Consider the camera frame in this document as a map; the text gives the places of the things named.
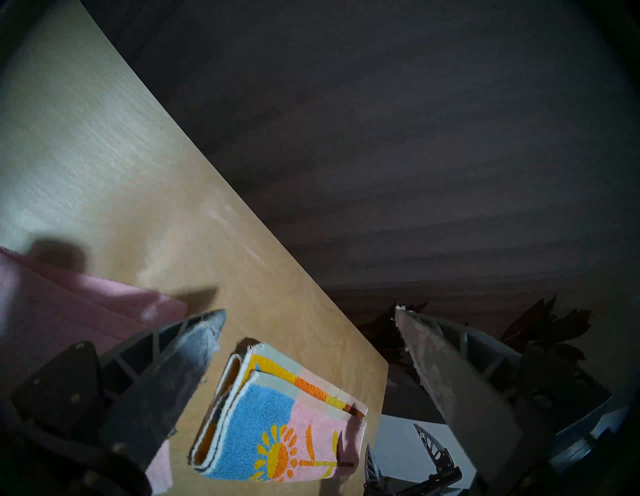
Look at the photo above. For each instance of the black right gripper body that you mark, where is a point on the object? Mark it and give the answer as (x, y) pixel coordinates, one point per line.
(430, 485)

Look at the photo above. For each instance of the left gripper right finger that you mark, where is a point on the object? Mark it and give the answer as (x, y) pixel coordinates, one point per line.
(475, 400)

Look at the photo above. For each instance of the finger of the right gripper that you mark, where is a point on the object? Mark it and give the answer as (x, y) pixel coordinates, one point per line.
(436, 452)
(373, 472)

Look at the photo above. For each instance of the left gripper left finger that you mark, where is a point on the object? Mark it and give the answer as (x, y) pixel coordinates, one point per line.
(160, 380)

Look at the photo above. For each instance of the sun and flower print towel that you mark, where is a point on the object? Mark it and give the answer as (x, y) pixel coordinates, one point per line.
(260, 425)

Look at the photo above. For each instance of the plain pink towel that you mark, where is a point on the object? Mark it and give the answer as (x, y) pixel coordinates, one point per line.
(50, 310)

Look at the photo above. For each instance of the tall dark leafy plant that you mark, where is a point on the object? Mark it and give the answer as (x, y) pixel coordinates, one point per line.
(545, 320)

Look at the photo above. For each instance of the grey pleated curtain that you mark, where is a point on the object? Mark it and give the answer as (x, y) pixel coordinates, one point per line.
(400, 150)

